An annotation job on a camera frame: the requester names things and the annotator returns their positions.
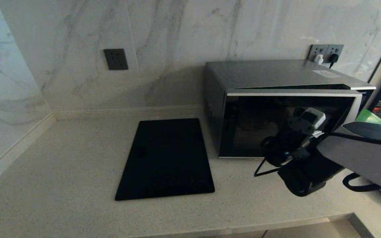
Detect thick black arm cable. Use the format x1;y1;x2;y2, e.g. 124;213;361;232
343;173;381;192

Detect black glass microwave door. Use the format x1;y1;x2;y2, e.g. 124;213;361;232
218;89;363;158

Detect black induction cooktop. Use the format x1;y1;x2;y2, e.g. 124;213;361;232
115;118;215;201

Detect beige cabinet front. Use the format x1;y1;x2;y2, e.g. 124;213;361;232
263;218;360;238

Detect dark grey single wall socket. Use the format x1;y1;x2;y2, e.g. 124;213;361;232
104;49;129;70

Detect silver microwave oven body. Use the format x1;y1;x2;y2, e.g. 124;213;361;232
204;59;376;157

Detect green cutting board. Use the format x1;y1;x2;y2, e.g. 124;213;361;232
356;109;381;128

